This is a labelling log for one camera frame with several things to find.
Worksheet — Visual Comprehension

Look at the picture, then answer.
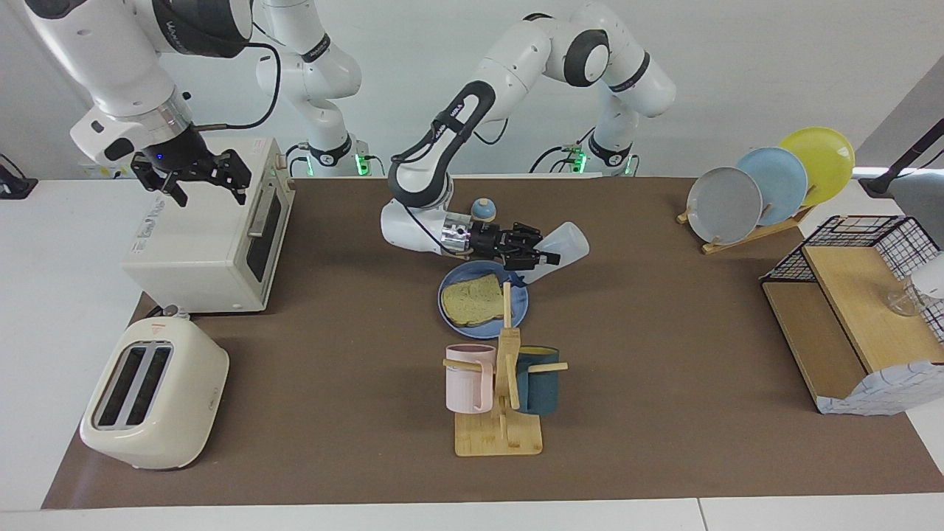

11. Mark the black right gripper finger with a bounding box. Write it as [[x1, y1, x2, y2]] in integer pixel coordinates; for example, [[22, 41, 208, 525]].
[[212, 149, 251, 206], [133, 156, 189, 208]]

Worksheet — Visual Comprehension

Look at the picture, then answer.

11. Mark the translucent squeeze bottle blue cap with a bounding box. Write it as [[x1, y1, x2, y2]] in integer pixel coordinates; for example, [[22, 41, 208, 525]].
[[509, 221, 591, 287]]

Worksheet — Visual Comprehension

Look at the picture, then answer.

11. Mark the toasted bread slice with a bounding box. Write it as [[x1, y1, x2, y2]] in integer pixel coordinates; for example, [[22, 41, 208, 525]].
[[441, 274, 510, 327]]

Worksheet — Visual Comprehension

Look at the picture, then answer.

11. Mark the grey round plate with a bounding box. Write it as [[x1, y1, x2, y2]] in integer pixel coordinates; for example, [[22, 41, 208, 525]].
[[686, 167, 763, 246]]

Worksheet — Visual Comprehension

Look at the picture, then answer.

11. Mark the wooden plate rack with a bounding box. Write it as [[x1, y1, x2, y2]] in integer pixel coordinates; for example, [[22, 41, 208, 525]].
[[676, 205, 816, 255]]

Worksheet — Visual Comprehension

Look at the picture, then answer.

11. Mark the light blue round plate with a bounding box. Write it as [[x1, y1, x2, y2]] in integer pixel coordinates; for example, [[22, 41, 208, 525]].
[[736, 147, 809, 226]]

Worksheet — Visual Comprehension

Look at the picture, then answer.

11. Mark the yellow round plate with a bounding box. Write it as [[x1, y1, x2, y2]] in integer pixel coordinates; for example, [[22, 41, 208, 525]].
[[779, 126, 856, 207]]

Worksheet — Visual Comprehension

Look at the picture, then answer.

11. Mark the white toaster oven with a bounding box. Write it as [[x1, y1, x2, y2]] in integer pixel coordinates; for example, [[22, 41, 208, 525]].
[[122, 136, 296, 314]]

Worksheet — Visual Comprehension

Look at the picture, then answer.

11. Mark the dark teal mug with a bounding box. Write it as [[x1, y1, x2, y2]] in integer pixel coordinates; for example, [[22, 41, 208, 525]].
[[514, 345, 561, 414]]

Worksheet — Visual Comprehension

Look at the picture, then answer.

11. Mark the pink ribbed mug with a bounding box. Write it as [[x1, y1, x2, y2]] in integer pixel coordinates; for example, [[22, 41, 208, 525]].
[[445, 344, 497, 414]]

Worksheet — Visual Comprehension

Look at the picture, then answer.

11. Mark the brown table mat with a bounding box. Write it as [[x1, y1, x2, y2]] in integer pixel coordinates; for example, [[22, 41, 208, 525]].
[[41, 175, 944, 511]]

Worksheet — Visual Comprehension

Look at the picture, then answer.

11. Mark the wooden mug tree stand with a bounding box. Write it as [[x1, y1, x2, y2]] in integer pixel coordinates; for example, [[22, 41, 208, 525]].
[[442, 282, 569, 457]]

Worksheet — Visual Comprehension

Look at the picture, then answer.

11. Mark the cream two-slot toaster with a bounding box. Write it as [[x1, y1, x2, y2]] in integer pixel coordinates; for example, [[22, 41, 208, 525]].
[[79, 317, 230, 471]]

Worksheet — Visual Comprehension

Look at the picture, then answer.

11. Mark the wooden two-tier shelf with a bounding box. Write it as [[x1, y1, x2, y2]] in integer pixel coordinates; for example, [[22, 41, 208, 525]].
[[762, 245, 944, 414]]

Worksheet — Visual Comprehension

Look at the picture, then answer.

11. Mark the clear glass cup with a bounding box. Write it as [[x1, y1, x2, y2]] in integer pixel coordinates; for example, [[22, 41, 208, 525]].
[[887, 284, 926, 318]]

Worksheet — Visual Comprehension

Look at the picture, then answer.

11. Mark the white grid patterned cloth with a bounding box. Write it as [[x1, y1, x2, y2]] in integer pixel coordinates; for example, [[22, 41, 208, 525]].
[[816, 360, 944, 417]]

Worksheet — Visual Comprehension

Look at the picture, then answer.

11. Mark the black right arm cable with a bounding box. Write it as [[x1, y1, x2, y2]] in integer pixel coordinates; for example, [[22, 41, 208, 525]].
[[193, 41, 283, 132]]

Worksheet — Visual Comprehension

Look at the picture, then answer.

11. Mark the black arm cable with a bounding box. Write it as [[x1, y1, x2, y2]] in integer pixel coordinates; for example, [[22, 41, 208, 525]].
[[193, 41, 283, 132], [389, 111, 511, 260]]

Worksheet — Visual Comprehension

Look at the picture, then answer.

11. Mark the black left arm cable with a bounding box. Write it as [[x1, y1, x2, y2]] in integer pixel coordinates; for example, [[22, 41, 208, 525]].
[[389, 111, 511, 260]]

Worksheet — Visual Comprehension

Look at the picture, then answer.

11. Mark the black camera stand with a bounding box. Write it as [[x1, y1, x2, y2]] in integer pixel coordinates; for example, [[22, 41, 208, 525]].
[[859, 138, 944, 198]]

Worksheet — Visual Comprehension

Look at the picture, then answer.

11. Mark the black wire basket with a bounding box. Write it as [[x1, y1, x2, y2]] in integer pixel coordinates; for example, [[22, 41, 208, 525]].
[[760, 215, 944, 347]]

